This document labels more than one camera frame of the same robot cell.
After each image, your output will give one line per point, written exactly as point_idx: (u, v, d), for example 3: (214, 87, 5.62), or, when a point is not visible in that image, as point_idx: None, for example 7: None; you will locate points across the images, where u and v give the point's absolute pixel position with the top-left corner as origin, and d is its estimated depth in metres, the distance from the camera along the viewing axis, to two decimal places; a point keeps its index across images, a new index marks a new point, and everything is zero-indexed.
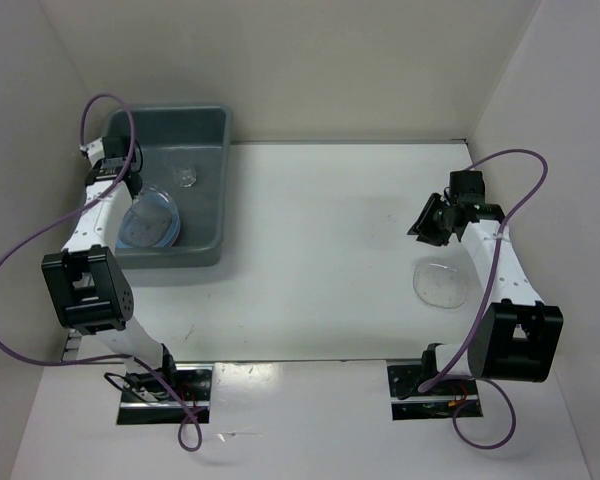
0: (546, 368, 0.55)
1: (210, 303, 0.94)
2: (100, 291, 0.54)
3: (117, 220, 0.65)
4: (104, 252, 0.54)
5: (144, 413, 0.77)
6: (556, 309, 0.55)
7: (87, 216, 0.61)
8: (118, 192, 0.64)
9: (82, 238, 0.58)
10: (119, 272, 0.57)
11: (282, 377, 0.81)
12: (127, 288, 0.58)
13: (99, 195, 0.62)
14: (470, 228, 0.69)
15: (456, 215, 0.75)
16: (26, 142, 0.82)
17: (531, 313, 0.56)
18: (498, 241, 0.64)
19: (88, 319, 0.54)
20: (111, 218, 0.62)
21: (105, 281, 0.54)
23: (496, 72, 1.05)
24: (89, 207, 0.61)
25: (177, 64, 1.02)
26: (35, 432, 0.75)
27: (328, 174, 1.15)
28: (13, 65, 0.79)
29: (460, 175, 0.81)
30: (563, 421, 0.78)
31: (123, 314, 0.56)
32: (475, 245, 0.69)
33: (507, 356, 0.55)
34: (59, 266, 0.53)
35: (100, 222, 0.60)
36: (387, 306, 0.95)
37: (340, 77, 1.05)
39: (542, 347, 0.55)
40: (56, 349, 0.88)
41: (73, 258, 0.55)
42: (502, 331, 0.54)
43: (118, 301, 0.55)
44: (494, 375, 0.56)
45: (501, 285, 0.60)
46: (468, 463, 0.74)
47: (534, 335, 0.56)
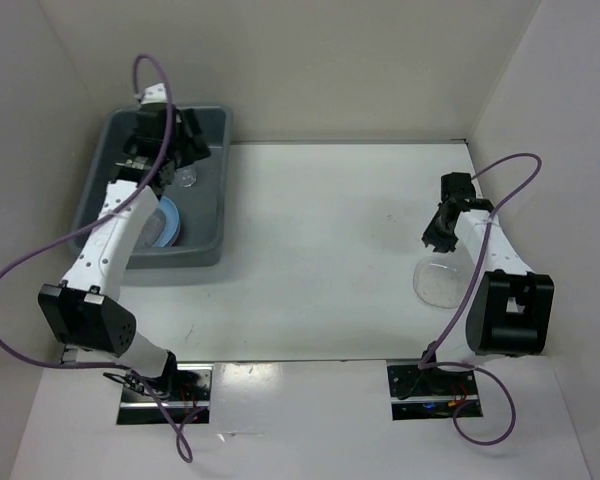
0: (542, 341, 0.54)
1: (209, 304, 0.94)
2: (95, 331, 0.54)
3: (133, 233, 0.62)
4: (103, 300, 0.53)
5: (143, 413, 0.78)
6: (548, 278, 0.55)
7: (98, 233, 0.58)
8: (139, 202, 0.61)
9: (86, 270, 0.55)
10: (119, 308, 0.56)
11: (282, 377, 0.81)
12: (127, 321, 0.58)
13: (115, 210, 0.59)
14: (462, 216, 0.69)
15: (448, 210, 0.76)
16: (26, 144, 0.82)
17: (525, 284, 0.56)
18: (489, 225, 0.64)
19: (83, 346, 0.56)
20: (121, 239, 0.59)
21: (101, 326, 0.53)
23: (495, 71, 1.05)
24: (102, 223, 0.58)
25: (177, 65, 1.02)
26: (35, 432, 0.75)
27: (328, 175, 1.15)
28: (13, 66, 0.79)
29: (451, 177, 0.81)
30: (564, 421, 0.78)
31: (119, 349, 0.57)
32: (467, 234, 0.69)
33: (502, 326, 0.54)
34: (55, 302, 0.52)
35: (109, 250, 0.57)
36: (387, 306, 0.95)
37: (340, 76, 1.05)
39: (537, 320, 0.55)
40: (56, 350, 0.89)
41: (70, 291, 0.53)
42: (495, 297, 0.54)
43: (115, 340, 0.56)
44: (491, 347, 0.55)
45: (493, 260, 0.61)
46: (469, 464, 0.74)
47: (528, 308, 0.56)
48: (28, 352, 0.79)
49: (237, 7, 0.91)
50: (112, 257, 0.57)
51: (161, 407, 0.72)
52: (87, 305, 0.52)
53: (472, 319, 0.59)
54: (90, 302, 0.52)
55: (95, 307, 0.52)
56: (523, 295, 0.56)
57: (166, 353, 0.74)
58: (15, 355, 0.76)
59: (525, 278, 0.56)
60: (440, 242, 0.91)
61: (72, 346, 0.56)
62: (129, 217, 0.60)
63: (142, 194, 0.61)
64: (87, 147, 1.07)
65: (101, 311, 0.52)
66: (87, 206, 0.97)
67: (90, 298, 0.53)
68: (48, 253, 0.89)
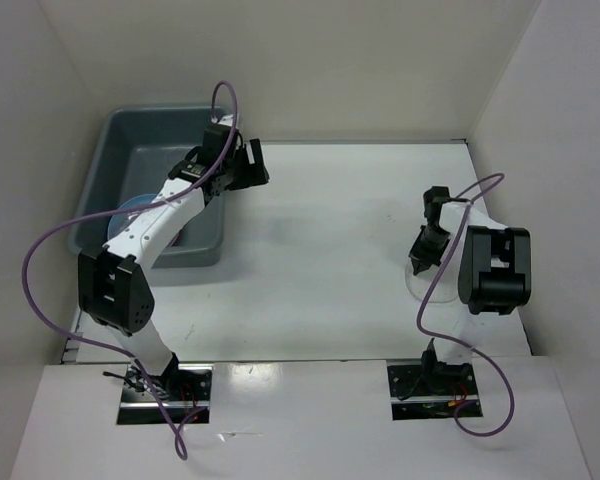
0: (529, 290, 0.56)
1: (210, 303, 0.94)
2: (116, 299, 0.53)
3: (176, 225, 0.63)
4: (133, 268, 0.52)
5: (144, 414, 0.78)
6: (525, 232, 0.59)
7: (148, 214, 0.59)
8: (189, 198, 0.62)
9: (126, 241, 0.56)
10: (146, 287, 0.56)
11: (282, 377, 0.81)
12: (148, 303, 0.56)
13: (167, 198, 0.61)
14: (445, 207, 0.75)
15: (430, 211, 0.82)
16: (26, 144, 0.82)
17: (506, 240, 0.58)
18: (468, 205, 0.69)
19: (101, 315, 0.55)
20: (166, 224, 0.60)
21: (124, 295, 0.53)
23: (495, 71, 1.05)
24: (153, 207, 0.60)
25: (177, 65, 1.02)
26: (35, 432, 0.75)
27: (328, 175, 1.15)
28: (13, 67, 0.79)
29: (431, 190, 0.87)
30: (565, 421, 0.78)
31: (131, 326, 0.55)
32: (451, 220, 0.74)
33: (491, 278, 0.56)
34: (91, 261, 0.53)
35: (152, 229, 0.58)
36: (388, 306, 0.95)
37: (341, 76, 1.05)
39: (521, 272, 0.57)
40: (56, 352, 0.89)
41: (108, 255, 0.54)
42: (478, 249, 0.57)
43: (131, 314, 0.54)
44: (482, 300, 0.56)
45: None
46: (469, 464, 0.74)
47: (512, 262, 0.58)
48: (28, 352, 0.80)
49: (237, 7, 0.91)
50: (154, 235, 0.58)
51: (160, 405, 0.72)
52: (118, 271, 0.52)
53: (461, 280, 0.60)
54: (121, 268, 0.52)
55: (125, 273, 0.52)
56: (506, 252, 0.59)
57: (170, 354, 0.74)
58: (15, 355, 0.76)
59: (504, 234, 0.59)
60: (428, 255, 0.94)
61: (92, 313, 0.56)
62: (179, 207, 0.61)
63: (194, 194, 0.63)
64: (87, 148, 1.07)
65: (129, 279, 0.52)
66: (88, 206, 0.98)
67: (123, 264, 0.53)
68: (49, 253, 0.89)
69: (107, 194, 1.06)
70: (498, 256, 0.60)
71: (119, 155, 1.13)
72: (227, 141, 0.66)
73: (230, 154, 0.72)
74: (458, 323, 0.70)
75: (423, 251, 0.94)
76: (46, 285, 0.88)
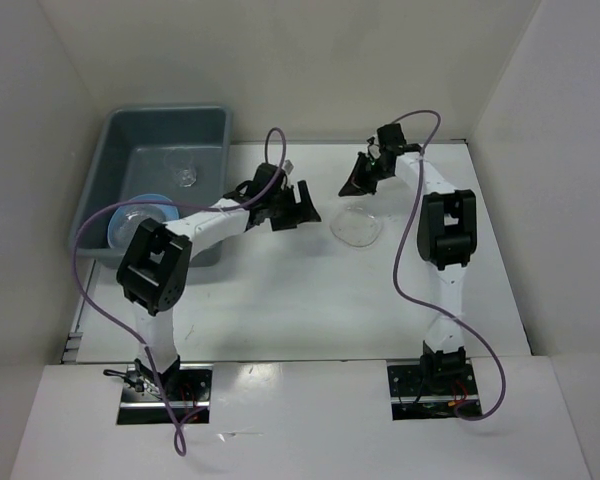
0: (475, 241, 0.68)
1: (209, 303, 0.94)
2: (158, 272, 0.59)
3: (221, 234, 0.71)
4: (185, 244, 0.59)
5: (143, 413, 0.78)
6: (470, 191, 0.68)
7: (204, 214, 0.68)
8: (238, 213, 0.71)
9: (182, 225, 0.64)
10: (184, 270, 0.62)
11: (282, 377, 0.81)
12: (178, 286, 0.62)
13: (223, 208, 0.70)
14: (398, 159, 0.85)
15: (385, 158, 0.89)
16: (26, 144, 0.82)
17: (454, 200, 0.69)
18: (421, 161, 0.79)
19: (135, 285, 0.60)
20: (215, 227, 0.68)
21: (168, 269, 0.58)
23: (495, 70, 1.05)
24: (210, 211, 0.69)
25: (177, 65, 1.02)
26: (34, 432, 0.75)
27: (328, 174, 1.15)
28: (13, 67, 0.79)
29: (384, 128, 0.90)
30: (565, 422, 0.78)
31: (161, 302, 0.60)
32: (404, 172, 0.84)
33: (445, 237, 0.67)
34: (148, 234, 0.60)
35: (205, 224, 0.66)
36: (388, 306, 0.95)
37: (340, 76, 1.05)
39: (469, 228, 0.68)
40: (56, 352, 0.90)
41: (163, 230, 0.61)
42: (434, 214, 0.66)
43: (165, 289, 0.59)
44: (440, 255, 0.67)
45: (429, 187, 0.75)
46: (469, 464, 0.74)
47: (461, 218, 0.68)
48: (27, 352, 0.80)
49: (237, 7, 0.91)
50: (204, 231, 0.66)
51: (167, 404, 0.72)
52: (171, 245, 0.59)
53: (421, 240, 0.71)
54: (174, 243, 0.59)
55: (176, 249, 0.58)
56: (455, 209, 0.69)
57: (173, 355, 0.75)
58: (15, 355, 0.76)
59: (453, 195, 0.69)
60: (363, 186, 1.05)
61: (127, 283, 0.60)
62: (229, 218, 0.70)
63: (242, 211, 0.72)
64: (87, 148, 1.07)
65: (178, 254, 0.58)
66: (87, 205, 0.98)
67: (175, 240, 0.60)
68: (49, 253, 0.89)
69: (107, 194, 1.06)
70: (449, 213, 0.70)
71: (119, 155, 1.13)
72: (277, 175, 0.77)
73: (276, 192, 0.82)
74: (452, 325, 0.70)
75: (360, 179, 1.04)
76: (46, 285, 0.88)
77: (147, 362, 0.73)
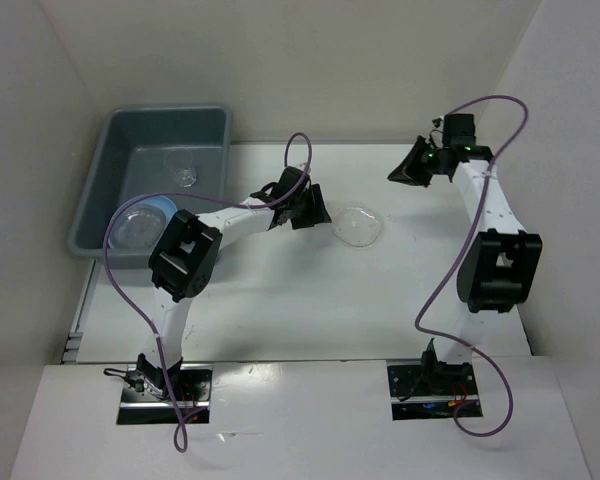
0: (526, 293, 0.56)
1: (209, 303, 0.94)
2: (188, 261, 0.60)
3: (246, 230, 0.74)
4: (216, 235, 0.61)
5: (143, 414, 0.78)
6: (536, 236, 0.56)
7: (231, 210, 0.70)
8: (263, 212, 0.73)
9: (212, 218, 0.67)
10: (212, 258, 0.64)
11: (282, 377, 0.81)
12: (205, 275, 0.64)
13: (250, 206, 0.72)
14: (460, 167, 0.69)
15: (446, 157, 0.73)
16: (26, 144, 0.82)
17: (515, 242, 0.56)
18: (488, 178, 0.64)
19: (165, 272, 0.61)
20: (242, 223, 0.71)
21: (198, 258, 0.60)
23: (495, 71, 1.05)
24: (238, 207, 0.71)
25: (177, 65, 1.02)
26: (34, 432, 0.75)
27: (328, 174, 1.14)
28: (13, 68, 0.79)
29: (453, 115, 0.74)
30: (565, 421, 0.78)
31: (188, 289, 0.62)
32: (464, 184, 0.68)
33: (491, 281, 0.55)
34: (181, 224, 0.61)
35: (233, 219, 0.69)
36: (389, 306, 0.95)
37: (340, 76, 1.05)
39: (523, 276, 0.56)
40: (56, 352, 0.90)
41: (196, 221, 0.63)
42: (487, 256, 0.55)
43: (194, 277, 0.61)
44: (481, 300, 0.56)
45: (488, 218, 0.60)
46: (469, 465, 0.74)
47: (517, 263, 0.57)
48: (27, 352, 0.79)
49: (238, 7, 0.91)
50: (232, 224, 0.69)
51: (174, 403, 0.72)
52: (203, 235, 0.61)
53: (462, 276, 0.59)
54: (205, 234, 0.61)
55: (208, 240, 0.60)
56: (513, 251, 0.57)
57: (179, 354, 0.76)
58: (14, 356, 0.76)
59: (515, 236, 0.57)
60: (415, 178, 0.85)
61: (157, 268, 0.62)
62: (255, 215, 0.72)
63: (267, 211, 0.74)
64: (87, 148, 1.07)
65: (209, 244, 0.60)
66: (88, 206, 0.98)
67: (206, 231, 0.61)
68: (49, 254, 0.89)
69: (107, 194, 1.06)
70: (505, 252, 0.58)
71: (120, 155, 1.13)
72: (300, 180, 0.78)
73: (298, 195, 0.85)
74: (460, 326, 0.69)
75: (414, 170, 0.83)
76: (47, 285, 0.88)
77: (155, 359, 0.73)
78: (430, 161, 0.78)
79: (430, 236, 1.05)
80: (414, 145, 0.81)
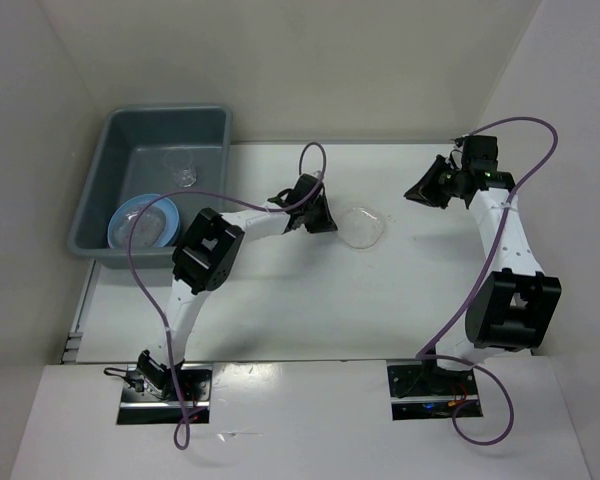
0: (539, 338, 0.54)
1: (210, 304, 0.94)
2: (211, 255, 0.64)
3: (262, 232, 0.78)
4: (238, 234, 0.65)
5: (143, 414, 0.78)
6: (555, 279, 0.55)
7: (252, 211, 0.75)
8: (279, 215, 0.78)
9: (235, 218, 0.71)
10: (233, 256, 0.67)
11: (283, 377, 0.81)
12: (226, 271, 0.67)
13: (268, 208, 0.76)
14: (479, 195, 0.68)
15: (464, 182, 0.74)
16: (27, 144, 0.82)
17: (531, 283, 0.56)
18: (506, 210, 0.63)
19: (188, 266, 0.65)
20: (261, 224, 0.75)
21: (220, 253, 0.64)
23: (495, 71, 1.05)
24: (257, 208, 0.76)
25: (177, 65, 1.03)
26: (33, 433, 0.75)
27: (329, 175, 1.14)
28: (13, 67, 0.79)
29: (474, 138, 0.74)
30: (565, 422, 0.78)
31: (209, 283, 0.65)
32: (481, 214, 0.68)
33: (502, 323, 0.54)
34: (206, 222, 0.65)
35: (253, 221, 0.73)
36: (388, 306, 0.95)
37: (340, 76, 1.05)
39: (537, 319, 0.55)
40: (56, 352, 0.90)
41: (219, 220, 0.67)
42: (499, 298, 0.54)
43: (216, 272, 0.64)
44: (491, 341, 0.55)
45: (503, 255, 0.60)
46: (468, 464, 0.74)
47: (531, 306, 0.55)
48: (27, 352, 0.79)
49: (237, 8, 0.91)
50: (252, 225, 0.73)
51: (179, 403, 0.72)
52: (226, 232, 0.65)
53: (473, 314, 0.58)
54: (228, 231, 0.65)
55: (230, 237, 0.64)
56: (529, 292, 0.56)
57: (182, 354, 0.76)
58: (14, 356, 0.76)
59: (531, 278, 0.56)
60: (431, 197, 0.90)
61: (179, 262, 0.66)
62: (272, 218, 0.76)
63: (282, 215, 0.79)
64: (87, 148, 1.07)
65: (232, 241, 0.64)
66: (88, 206, 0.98)
67: (229, 229, 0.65)
68: (49, 253, 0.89)
69: (106, 194, 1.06)
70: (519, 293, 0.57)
71: (120, 155, 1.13)
72: (314, 189, 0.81)
73: (312, 201, 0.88)
74: (462, 345, 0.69)
75: (430, 190, 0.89)
76: (47, 285, 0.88)
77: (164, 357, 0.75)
78: (448, 181, 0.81)
79: (430, 237, 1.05)
80: (433, 165, 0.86)
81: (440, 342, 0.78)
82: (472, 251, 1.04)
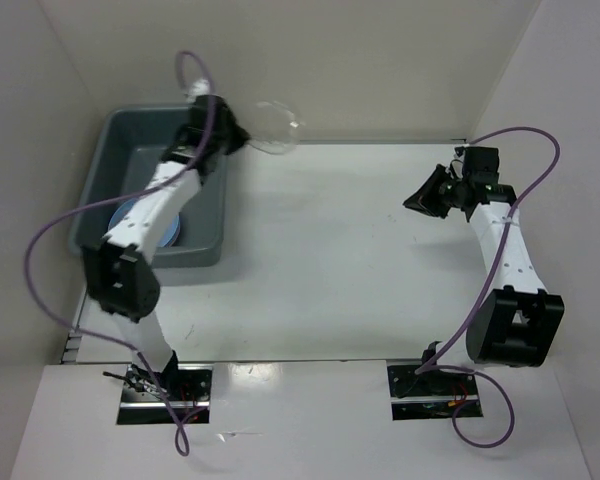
0: (541, 357, 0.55)
1: (209, 303, 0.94)
2: (123, 287, 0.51)
3: (176, 207, 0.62)
4: (136, 254, 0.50)
5: (144, 414, 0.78)
6: (558, 298, 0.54)
7: (145, 201, 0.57)
8: (183, 180, 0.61)
9: (126, 229, 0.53)
10: (150, 271, 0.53)
11: (282, 377, 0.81)
12: (154, 286, 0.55)
13: (162, 183, 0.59)
14: (480, 209, 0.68)
15: (466, 194, 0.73)
16: (27, 145, 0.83)
17: (533, 300, 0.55)
18: (508, 225, 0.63)
19: (110, 304, 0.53)
20: (165, 208, 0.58)
21: (132, 284, 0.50)
23: (495, 71, 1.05)
24: (150, 192, 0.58)
25: (177, 66, 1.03)
26: (34, 433, 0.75)
27: (329, 175, 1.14)
28: (13, 67, 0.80)
29: (476, 149, 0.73)
30: (564, 422, 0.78)
31: (142, 311, 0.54)
32: (482, 227, 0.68)
33: (503, 341, 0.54)
34: (93, 255, 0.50)
35: (152, 215, 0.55)
36: (387, 306, 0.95)
37: (340, 76, 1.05)
39: (540, 339, 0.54)
40: (56, 352, 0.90)
41: (111, 244, 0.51)
42: (501, 316, 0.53)
43: (141, 301, 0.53)
44: (491, 358, 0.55)
45: (504, 272, 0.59)
46: (468, 464, 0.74)
47: (534, 324, 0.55)
48: (27, 352, 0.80)
49: (237, 7, 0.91)
50: (153, 220, 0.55)
51: (167, 404, 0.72)
52: (121, 261, 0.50)
53: (474, 328, 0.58)
54: (123, 258, 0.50)
55: (129, 264, 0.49)
56: (531, 309, 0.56)
57: (167, 352, 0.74)
58: (15, 356, 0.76)
59: (534, 295, 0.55)
60: (431, 206, 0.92)
61: (98, 302, 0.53)
62: (176, 189, 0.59)
63: (185, 175, 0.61)
64: (87, 148, 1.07)
65: (133, 268, 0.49)
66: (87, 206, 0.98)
67: (124, 254, 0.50)
68: (49, 253, 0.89)
69: (106, 194, 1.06)
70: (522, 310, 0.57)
71: (120, 156, 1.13)
72: (210, 117, 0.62)
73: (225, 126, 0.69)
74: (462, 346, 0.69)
75: (430, 199, 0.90)
76: (46, 285, 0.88)
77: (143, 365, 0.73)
78: (449, 192, 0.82)
79: (430, 236, 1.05)
80: (433, 174, 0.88)
81: (441, 343, 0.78)
82: (471, 250, 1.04)
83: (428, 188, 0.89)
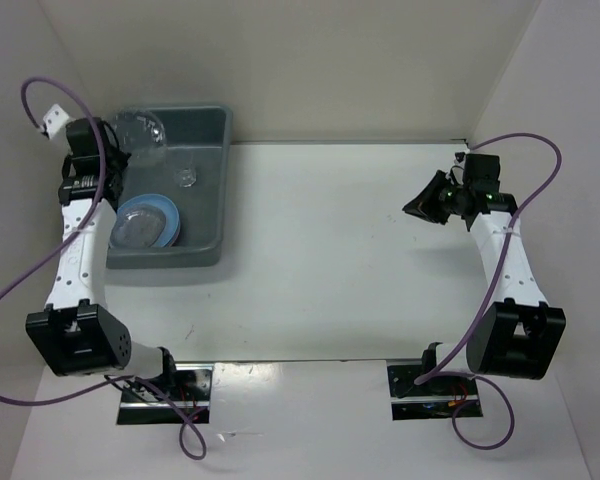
0: (541, 371, 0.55)
1: (209, 304, 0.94)
2: (89, 345, 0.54)
3: (104, 244, 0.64)
4: (94, 307, 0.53)
5: (143, 414, 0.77)
6: (559, 311, 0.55)
7: (69, 254, 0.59)
8: (99, 215, 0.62)
9: (67, 287, 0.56)
10: (111, 318, 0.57)
11: (283, 376, 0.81)
12: (121, 331, 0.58)
13: (79, 227, 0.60)
14: (480, 220, 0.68)
15: (466, 202, 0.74)
16: (26, 144, 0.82)
17: (534, 313, 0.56)
18: (508, 235, 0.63)
19: (84, 368, 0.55)
20: (93, 251, 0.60)
21: (97, 337, 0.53)
23: (495, 72, 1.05)
24: (70, 242, 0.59)
25: (177, 66, 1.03)
26: (34, 433, 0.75)
27: (329, 175, 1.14)
28: (13, 67, 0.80)
29: (476, 157, 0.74)
30: (564, 422, 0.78)
31: (121, 359, 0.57)
32: (483, 238, 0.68)
33: (505, 353, 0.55)
34: (48, 328, 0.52)
35: (85, 264, 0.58)
36: (387, 306, 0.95)
37: (339, 76, 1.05)
39: (540, 353, 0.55)
40: None
41: (60, 312, 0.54)
42: (502, 330, 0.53)
43: (115, 350, 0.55)
44: (492, 370, 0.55)
45: (506, 284, 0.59)
46: (468, 463, 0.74)
47: (534, 336, 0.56)
48: (27, 352, 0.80)
49: (237, 7, 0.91)
50: (88, 268, 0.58)
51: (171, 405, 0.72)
52: (79, 320, 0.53)
53: (473, 341, 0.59)
54: (81, 316, 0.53)
55: (88, 319, 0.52)
56: (532, 323, 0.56)
57: (158, 352, 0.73)
58: (15, 355, 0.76)
59: (535, 308, 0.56)
60: (431, 213, 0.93)
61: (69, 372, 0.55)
62: (95, 228, 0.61)
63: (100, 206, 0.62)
64: None
65: (95, 320, 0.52)
66: None
67: (80, 313, 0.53)
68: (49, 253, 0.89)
69: None
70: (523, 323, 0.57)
71: None
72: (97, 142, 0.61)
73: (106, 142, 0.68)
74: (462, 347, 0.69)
75: (430, 204, 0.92)
76: (46, 285, 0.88)
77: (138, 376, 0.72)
78: (449, 198, 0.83)
79: (430, 236, 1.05)
80: (433, 181, 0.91)
81: (442, 343, 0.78)
82: (471, 250, 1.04)
83: (427, 194, 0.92)
